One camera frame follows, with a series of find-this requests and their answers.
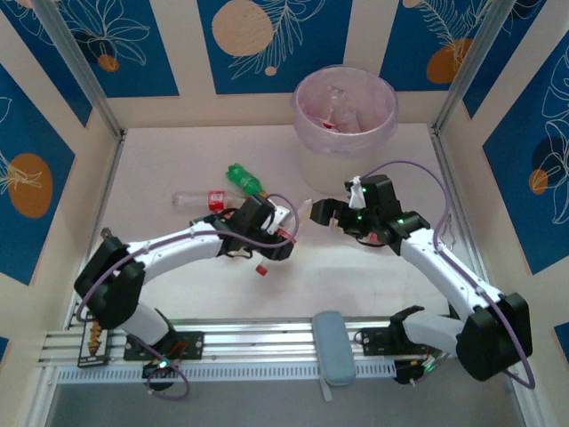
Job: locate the clear bottle orange residue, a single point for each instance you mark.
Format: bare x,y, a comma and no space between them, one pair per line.
306,211

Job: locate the black drill bit set box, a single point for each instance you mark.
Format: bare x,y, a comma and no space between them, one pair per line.
94,342

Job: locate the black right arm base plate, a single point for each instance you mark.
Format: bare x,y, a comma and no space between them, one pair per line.
373,342

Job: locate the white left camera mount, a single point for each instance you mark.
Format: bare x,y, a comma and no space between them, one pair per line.
280,218

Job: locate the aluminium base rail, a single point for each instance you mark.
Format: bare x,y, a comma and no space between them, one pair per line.
266,342

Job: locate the aluminium frame post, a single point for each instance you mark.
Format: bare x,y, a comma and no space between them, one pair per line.
471,66
75,58

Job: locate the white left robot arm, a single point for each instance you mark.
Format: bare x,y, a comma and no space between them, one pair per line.
178,249

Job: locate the red bottle cap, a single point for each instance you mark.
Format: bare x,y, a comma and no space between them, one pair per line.
262,269

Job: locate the long clear bottle red label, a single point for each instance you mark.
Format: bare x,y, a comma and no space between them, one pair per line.
215,200

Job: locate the grey metal hand tool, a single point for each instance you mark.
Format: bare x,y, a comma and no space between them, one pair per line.
106,232

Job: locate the crushed bottle wide red label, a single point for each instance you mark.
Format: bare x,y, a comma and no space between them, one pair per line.
329,125

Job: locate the white ribbed bin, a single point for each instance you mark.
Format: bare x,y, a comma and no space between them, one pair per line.
329,169

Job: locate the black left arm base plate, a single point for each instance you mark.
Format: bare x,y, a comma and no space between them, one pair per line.
191,344

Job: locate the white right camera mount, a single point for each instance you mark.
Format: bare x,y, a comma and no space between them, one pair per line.
355,193

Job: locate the aluminium table edge rail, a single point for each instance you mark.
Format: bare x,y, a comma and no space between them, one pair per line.
440,151
104,191

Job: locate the grey zip case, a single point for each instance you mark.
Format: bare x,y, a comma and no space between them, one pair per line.
333,347

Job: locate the small bottle red label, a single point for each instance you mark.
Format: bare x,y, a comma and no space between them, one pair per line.
284,233

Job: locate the green plastic bottle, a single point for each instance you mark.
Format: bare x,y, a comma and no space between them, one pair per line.
242,180

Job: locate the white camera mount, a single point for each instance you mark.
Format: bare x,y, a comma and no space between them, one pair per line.
280,218
355,193

